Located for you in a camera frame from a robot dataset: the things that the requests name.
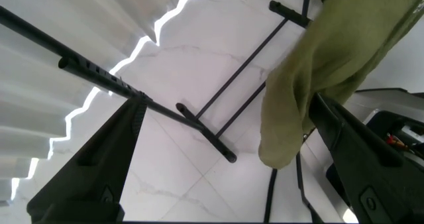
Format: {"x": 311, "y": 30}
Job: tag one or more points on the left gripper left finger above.
{"x": 89, "y": 171}

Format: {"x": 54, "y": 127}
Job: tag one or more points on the black clothes rack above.
{"x": 99, "y": 78}

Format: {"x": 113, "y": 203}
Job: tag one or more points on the green shirt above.
{"x": 331, "y": 51}

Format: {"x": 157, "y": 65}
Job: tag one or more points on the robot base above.
{"x": 391, "y": 101}

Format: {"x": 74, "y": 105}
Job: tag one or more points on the white curtain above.
{"x": 49, "y": 85}

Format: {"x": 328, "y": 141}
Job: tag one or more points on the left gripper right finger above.
{"x": 374, "y": 171}

